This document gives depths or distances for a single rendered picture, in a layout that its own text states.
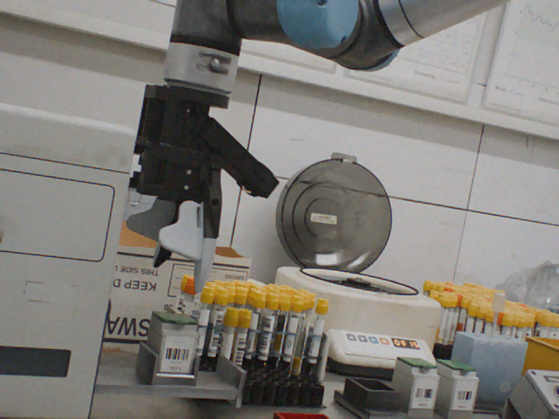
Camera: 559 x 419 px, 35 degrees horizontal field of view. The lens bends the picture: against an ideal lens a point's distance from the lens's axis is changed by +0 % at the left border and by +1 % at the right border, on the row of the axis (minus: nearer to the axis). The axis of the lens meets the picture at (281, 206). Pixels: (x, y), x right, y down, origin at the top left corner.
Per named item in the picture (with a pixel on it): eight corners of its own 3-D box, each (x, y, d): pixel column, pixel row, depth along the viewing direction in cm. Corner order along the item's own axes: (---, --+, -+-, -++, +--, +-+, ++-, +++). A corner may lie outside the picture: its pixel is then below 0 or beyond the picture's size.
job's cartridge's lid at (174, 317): (165, 325, 94) (165, 320, 94) (150, 315, 98) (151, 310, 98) (199, 328, 95) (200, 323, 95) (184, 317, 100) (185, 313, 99)
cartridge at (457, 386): (447, 418, 117) (457, 368, 117) (426, 406, 121) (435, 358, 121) (472, 420, 119) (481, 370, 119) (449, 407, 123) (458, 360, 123)
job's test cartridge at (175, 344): (154, 382, 94) (165, 324, 93) (140, 370, 98) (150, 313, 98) (190, 384, 96) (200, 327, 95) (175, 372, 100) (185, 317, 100)
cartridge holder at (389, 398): (368, 424, 108) (373, 395, 108) (332, 400, 116) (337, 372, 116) (405, 425, 110) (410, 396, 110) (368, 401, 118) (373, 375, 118)
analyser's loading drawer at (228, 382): (52, 401, 88) (61, 350, 88) (39, 381, 94) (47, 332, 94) (240, 407, 98) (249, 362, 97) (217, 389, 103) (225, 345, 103)
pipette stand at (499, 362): (468, 413, 122) (482, 342, 122) (436, 396, 128) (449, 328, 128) (522, 415, 127) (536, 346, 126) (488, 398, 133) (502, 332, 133)
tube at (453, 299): (446, 354, 159) (457, 295, 159) (447, 357, 158) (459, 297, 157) (436, 352, 159) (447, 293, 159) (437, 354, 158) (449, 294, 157)
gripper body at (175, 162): (121, 192, 96) (140, 81, 95) (195, 203, 100) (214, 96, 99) (142, 200, 89) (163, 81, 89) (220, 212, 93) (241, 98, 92)
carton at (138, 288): (67, 349, 117) (86, 236, 116) (26, 301, 142) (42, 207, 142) (238, 360, 128) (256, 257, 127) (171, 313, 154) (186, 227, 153)
